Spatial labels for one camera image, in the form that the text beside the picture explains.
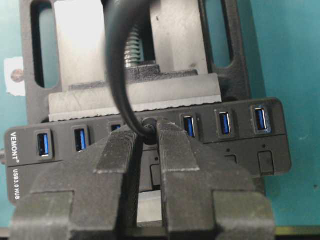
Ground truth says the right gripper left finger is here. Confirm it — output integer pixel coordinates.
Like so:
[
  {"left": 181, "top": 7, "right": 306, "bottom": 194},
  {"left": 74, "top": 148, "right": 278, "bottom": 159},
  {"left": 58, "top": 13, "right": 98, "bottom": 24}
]
[{"left": 10, "top": 126, "right": 140, "bottom": 240}]

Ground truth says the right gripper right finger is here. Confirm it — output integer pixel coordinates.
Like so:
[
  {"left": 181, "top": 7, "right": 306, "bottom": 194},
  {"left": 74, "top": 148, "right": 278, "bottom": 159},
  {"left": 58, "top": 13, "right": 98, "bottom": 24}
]
[{"left": 157, "top": 119, "right": 275, "bottom": 240}]

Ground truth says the black USB cable with plug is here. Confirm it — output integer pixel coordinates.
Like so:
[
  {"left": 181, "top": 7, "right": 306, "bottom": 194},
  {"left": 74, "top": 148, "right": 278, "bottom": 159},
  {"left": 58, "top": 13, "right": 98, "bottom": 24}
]
[{"left": 101, "top": 0, "right": 161, "bottom": 147}]

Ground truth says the black multi-port USB hub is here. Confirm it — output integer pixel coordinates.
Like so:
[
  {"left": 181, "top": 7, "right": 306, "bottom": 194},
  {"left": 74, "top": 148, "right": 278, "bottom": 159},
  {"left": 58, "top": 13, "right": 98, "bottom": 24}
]
[{"left": 4, "top": 98, "right": 292, "bottom": 204}]

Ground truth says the black 3D-printed vise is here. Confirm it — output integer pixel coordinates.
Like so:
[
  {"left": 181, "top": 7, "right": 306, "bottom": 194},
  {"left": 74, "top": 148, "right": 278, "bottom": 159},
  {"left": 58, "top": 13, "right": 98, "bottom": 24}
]
[{"left": 19, "top": 0, "right": 266, "bottom": 228}]

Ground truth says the silver threaded vise screw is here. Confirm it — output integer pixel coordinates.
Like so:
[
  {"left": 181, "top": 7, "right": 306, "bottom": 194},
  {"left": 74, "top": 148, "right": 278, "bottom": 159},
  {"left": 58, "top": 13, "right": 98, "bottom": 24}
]
[{"left": 124, "top": 24, "right": 142, "bottom": 68}]

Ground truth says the white sticker with black dot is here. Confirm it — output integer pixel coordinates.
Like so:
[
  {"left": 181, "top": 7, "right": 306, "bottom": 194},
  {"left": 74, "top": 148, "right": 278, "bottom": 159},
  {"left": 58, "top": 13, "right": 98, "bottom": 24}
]
[{"left": 4, "top": 56, "right": 26, "bottom": 97}]

